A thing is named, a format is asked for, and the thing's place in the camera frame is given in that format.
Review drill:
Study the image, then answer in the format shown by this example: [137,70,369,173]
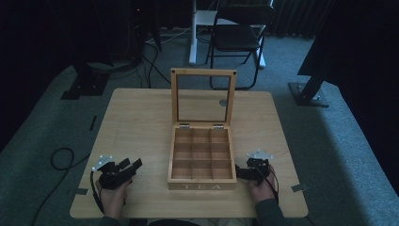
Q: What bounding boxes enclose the white floor cable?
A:
[145,25,193,45]

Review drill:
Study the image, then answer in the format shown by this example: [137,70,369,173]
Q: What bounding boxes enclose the black tape strip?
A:
[88,115,99,132]

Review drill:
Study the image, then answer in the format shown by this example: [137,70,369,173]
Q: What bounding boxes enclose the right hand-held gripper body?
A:
[246,149,275,186]

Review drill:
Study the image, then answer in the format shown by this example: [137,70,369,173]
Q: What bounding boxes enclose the person's right hand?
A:
[247,165,279,205]

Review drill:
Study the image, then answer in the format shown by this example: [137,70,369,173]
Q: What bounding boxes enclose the black folding chair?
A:
[187,0,275,70]
[205,4,277,91]

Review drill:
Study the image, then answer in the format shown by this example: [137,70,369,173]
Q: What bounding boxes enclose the black looped floor cable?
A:
[30,147,92,226]

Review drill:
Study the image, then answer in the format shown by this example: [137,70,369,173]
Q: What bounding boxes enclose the person's left hand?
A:
[95,179,134,220]

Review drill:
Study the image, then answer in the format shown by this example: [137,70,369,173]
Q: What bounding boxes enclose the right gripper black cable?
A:
[254,167,280,205]

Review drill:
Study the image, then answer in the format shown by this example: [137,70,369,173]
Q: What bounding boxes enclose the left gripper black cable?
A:
[89,170,105,215]

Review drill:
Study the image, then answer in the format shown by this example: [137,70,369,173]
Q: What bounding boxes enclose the black background cables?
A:
[137,39,172,89]

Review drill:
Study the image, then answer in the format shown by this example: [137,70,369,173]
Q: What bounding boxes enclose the wooden tea box with lid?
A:
[167,68,238,191]

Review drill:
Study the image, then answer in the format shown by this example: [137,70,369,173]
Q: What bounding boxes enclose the black slanted stand with base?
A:
[288,56,333,108]

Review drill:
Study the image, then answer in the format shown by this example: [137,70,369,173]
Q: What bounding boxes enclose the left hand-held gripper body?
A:
[91,154,133,191]

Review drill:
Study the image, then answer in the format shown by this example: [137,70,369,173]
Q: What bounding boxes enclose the black stand with base plate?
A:
[60,60,111,101]

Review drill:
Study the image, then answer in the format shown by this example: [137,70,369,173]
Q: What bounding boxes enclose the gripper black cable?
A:
[254,167,280,205]
[89,170,105,215]

